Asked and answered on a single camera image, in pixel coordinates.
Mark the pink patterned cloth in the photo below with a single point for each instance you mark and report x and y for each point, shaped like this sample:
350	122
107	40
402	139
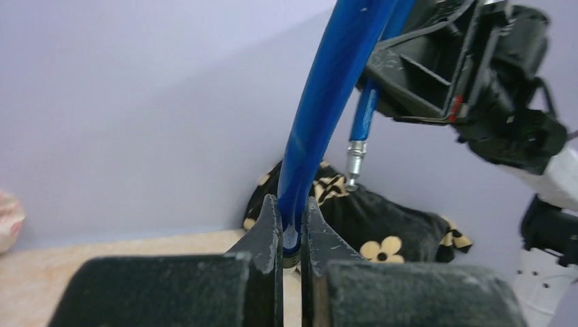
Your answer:
12	217

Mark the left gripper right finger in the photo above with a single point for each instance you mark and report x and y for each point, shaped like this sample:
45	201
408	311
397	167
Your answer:
340	288

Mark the blue cable lock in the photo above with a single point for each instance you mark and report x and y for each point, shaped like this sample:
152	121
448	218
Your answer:
350	35

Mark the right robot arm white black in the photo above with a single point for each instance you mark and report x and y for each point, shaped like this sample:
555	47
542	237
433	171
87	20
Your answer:
546	162

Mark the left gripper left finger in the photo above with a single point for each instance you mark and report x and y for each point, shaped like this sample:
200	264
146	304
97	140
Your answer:
241	287

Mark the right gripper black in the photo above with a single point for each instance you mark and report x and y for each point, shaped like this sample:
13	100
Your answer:
501	46

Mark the black floral blanket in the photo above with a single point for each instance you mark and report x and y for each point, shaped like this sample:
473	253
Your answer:
382	230

